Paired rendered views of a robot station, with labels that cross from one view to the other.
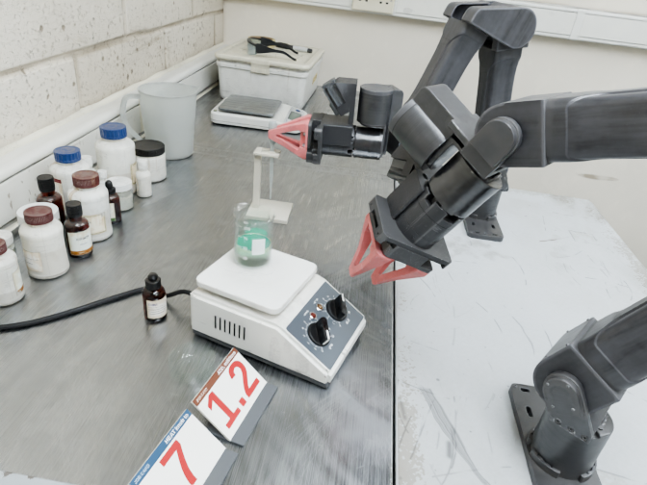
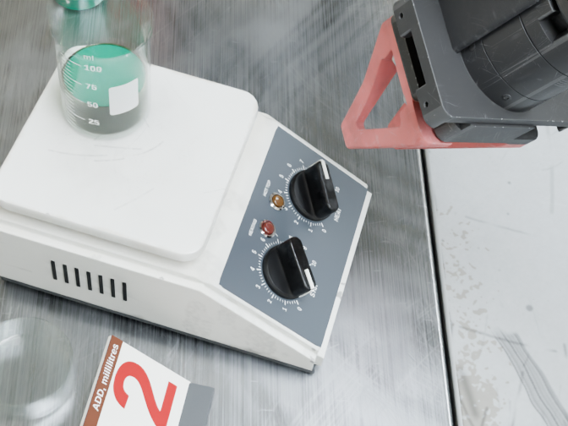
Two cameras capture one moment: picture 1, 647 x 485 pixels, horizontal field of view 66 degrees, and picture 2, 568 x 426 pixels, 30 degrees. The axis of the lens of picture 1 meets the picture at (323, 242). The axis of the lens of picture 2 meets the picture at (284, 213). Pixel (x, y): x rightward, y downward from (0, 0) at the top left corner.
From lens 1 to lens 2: 0.22 m
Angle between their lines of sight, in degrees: 27
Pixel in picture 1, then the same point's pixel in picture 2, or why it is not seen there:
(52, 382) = not seen: outside the picture
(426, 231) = (537, 88)
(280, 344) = (210, 313)
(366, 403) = (396, 393)
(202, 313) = (20, 254)
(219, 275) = (42, 172)
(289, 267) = (195, 116)
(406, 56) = not seen: outside the picture
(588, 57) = not seen: outside the picture
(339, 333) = (325, 251)
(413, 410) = (489, 392)
